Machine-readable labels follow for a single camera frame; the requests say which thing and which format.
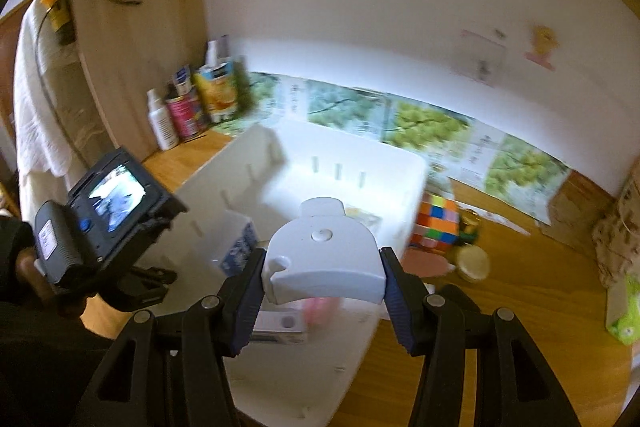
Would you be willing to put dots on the white plastic organizer tray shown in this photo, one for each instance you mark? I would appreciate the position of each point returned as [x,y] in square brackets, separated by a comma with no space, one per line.
[350,147]

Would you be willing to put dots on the white squeeze tube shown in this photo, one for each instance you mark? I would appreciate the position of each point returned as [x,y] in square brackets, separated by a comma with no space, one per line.
[182,79]

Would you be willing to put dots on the green grape print card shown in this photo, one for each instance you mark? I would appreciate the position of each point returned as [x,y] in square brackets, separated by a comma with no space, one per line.
[345,107]
[270,97]
[435,132]
[525,172]

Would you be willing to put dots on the clear case with stickers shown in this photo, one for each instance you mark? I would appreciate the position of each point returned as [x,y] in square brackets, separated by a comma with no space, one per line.
[362,217]

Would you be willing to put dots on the wooden desk hutch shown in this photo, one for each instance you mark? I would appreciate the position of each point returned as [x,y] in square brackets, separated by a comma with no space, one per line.
[140,57]

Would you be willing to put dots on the letter-print fabric box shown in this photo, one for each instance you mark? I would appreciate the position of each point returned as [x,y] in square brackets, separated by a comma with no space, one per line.
[620,232]

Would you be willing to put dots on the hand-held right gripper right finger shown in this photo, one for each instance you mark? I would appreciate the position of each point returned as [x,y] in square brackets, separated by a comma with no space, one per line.
[400,307]

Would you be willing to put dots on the white tooth-shaped holder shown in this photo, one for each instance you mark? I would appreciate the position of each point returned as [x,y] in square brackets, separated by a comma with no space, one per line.
[325,257]

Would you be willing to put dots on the green tissue pack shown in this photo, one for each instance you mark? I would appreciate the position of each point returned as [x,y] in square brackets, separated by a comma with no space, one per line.
[625,317]

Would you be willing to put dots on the round cream tin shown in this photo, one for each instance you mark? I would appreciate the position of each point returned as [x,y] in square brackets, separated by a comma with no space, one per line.
[474,263]

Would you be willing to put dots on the pink patterned can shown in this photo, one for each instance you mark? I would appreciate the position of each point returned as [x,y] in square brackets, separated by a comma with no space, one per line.
[187,117]

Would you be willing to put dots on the person's left hand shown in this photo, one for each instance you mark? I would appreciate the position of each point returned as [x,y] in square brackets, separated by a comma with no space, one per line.
[25,272]

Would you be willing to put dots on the person's left forearm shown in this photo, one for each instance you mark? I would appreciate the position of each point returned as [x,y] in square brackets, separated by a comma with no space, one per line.
[30,357]

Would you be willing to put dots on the pink stick-shaped case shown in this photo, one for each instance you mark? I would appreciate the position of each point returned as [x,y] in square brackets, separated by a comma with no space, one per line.
[320,312]

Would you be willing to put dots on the white quilted blanket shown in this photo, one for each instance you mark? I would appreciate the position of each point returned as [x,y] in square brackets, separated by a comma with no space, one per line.
[40,117]

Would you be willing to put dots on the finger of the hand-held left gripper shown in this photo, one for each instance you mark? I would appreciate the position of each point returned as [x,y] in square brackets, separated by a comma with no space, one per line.
[142,287]

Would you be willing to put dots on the small white digital camera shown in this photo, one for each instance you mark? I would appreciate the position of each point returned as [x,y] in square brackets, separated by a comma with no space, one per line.
[280,324]

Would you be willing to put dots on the white spray bottle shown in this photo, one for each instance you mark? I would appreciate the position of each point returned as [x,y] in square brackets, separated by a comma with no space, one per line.
[162,124]

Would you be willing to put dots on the clear square wall sticker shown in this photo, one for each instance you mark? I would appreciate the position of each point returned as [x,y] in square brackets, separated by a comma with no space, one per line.
[480,57]

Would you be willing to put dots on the yellow and black gadget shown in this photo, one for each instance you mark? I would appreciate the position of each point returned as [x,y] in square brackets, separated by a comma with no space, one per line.
[55,12]

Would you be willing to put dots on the green jar with gold lid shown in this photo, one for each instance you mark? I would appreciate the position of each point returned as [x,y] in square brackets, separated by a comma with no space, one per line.
[470,224]

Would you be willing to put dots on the brown paper poster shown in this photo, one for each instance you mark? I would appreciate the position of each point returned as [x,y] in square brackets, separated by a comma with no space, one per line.
[575,207]

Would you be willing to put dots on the pink shell-shaped compact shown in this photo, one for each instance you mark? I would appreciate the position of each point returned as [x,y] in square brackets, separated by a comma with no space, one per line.
[425,264]

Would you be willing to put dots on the multicoloured puzzle cube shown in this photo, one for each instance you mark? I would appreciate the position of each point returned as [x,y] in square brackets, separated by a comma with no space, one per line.
[435,222]

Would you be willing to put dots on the white nozzle bottle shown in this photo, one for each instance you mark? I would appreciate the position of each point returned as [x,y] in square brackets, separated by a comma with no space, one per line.
[215,52]

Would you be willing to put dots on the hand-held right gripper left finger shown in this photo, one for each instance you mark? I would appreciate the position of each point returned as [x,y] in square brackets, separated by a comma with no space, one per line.
[247,307]

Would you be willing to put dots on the bear wall sticker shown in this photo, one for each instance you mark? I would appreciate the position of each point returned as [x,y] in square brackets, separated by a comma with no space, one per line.
[542,44]

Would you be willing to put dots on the translucent plastic box blue label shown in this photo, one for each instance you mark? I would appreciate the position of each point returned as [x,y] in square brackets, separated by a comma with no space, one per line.
[235,242]

